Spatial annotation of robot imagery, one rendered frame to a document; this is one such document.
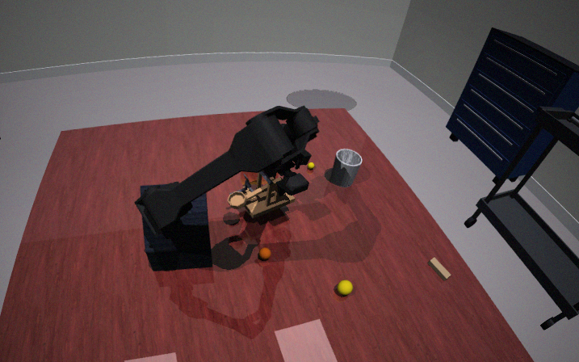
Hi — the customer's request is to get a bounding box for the white cup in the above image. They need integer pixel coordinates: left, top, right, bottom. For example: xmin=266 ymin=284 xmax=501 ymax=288
xmin=331 ymin=149 xmax=363 ymax=187

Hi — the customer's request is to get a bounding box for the orange ball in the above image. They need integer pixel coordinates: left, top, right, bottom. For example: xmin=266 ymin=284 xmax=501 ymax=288
xmin=259 ymin=247 xmax=271 ymax=259

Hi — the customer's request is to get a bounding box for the tan rectangular block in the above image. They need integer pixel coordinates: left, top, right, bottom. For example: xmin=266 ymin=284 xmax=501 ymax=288
xmin=428 ymin=257 xmax=451 ymax=281

